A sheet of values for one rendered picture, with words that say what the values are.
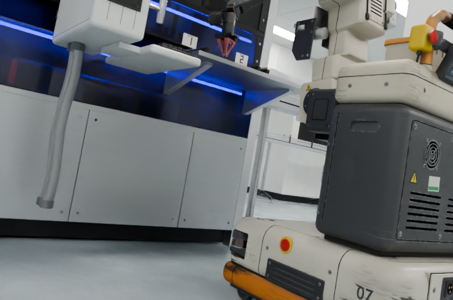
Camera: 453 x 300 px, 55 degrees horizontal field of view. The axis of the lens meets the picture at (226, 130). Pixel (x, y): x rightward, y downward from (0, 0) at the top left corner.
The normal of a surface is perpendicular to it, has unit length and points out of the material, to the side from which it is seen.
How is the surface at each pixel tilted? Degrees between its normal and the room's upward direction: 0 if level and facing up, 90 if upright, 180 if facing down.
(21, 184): 90
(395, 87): 90
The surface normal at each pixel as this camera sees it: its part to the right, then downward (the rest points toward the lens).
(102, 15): 0.57, 0.04
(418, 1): -0.78, -0.18
